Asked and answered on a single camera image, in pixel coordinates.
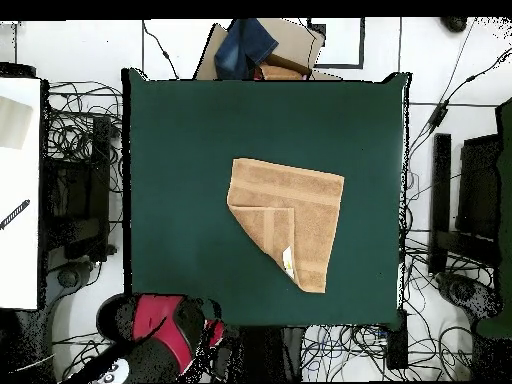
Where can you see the black upright bar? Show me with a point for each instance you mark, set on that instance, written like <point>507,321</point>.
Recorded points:
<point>440,200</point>

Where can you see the black power strip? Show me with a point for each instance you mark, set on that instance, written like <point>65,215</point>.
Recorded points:
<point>396,344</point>

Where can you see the dark green table cloth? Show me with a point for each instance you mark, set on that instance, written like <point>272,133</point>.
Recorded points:
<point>180,180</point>

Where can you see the black equipment rack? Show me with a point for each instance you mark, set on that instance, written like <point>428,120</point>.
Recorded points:
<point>66,200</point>

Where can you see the brown cardboard box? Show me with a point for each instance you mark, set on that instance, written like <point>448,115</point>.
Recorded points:
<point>294,40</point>

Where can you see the black flat panel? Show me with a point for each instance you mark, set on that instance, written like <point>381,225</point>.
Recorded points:
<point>478,188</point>

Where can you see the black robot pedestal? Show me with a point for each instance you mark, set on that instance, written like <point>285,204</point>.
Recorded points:
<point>264,352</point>

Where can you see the person's dark shoe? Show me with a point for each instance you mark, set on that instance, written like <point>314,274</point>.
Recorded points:
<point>454,24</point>

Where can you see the beige paper sheet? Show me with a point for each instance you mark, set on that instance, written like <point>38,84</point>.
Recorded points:
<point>14,120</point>

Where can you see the blue denim jeans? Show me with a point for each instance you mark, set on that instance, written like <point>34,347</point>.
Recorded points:
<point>240,48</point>

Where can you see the folded orange-brown cloth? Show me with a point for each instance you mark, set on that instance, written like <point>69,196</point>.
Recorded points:
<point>280,72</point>

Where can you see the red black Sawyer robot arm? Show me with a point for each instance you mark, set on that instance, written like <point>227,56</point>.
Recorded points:
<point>160,328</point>

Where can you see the tan terry towel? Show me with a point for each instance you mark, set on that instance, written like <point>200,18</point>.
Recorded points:
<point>312,200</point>

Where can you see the white desk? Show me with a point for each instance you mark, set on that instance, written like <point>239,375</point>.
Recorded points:
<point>20,260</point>

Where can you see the black striped tool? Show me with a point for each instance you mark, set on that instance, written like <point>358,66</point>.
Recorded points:
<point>16,213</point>

